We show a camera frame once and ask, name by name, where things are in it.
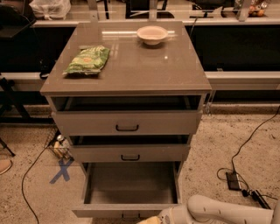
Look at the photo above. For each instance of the padded gripper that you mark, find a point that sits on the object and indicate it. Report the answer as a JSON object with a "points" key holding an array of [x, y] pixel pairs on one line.
{"points": [[165, 218]]}

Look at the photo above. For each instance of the grey bottom drawer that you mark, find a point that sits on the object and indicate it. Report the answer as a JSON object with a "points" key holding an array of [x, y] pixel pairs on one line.
{"points": [[129, 191]]}

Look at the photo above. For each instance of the grey drawer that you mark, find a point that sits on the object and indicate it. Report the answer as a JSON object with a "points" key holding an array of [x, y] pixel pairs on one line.
{"points": [[143, 148], [129, 115], [129, 191]]}

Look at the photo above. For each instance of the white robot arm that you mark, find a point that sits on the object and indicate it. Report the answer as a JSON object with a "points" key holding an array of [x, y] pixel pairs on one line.
{"points": [[203, 210]]}

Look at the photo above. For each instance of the grey middle drawer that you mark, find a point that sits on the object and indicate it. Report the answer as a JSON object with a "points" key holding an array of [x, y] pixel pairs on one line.
{"points": [[143, 148]]}

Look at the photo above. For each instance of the grey drawer cabinet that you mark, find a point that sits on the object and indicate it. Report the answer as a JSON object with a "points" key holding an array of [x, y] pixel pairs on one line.
{"points": [[133, 68]]}

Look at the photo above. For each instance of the grey top drawer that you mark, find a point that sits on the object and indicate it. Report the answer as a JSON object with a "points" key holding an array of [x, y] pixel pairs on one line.
{"points": [[129, 115]]}

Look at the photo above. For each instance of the black power adapter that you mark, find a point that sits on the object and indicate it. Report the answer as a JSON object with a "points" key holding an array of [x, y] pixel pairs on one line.
{"points": [[232, 181]]}

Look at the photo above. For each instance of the black bar on floor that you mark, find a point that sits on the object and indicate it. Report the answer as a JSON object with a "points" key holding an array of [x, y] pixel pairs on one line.
{"points": [[259, 198]]}

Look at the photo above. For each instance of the blue tape cross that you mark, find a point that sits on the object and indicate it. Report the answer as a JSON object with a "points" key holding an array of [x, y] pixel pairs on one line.
{"points": [[63, 166]]}

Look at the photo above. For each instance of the shoe tip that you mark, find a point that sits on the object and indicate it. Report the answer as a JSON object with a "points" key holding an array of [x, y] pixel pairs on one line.
{"points": [[5, 165]]}

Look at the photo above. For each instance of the green chip bag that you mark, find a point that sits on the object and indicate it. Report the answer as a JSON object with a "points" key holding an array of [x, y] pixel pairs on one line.
{"points": [[89, 61]]}

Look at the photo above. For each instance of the white bowl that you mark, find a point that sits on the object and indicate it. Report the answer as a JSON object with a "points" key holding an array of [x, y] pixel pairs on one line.
{"points": [[152, 35]]}

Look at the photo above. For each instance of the black stand legs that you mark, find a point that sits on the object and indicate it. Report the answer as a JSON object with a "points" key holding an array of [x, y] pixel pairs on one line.
{"points": [[24, 115]]}

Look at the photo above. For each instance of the fruit pile on counter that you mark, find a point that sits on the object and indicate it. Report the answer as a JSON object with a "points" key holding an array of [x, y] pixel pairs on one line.
{"points": [[257, 8]]}

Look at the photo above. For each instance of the white plastic bag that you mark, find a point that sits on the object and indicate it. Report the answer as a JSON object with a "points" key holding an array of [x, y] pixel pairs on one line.
{"points": [[50, 9]]}

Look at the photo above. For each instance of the wire basket with bottles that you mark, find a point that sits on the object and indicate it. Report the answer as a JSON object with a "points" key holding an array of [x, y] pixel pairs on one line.
{"points": [[58, 145]]}

